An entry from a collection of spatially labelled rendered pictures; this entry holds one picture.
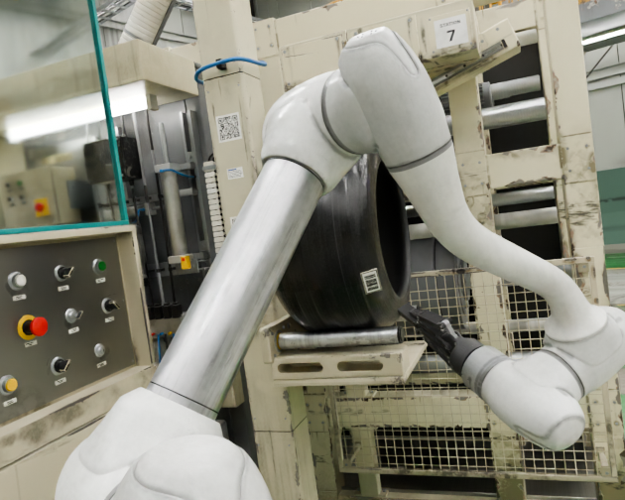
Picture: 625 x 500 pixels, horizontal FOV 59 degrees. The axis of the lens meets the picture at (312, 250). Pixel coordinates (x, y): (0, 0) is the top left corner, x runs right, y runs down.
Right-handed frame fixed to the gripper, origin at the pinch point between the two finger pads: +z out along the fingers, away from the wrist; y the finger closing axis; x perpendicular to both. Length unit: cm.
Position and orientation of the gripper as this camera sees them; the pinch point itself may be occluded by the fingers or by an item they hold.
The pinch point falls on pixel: (412, 315)
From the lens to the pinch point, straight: 124.0
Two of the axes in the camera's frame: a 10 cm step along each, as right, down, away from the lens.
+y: 2.9, 8.1, 5.1
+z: -4.5, -3.6, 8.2
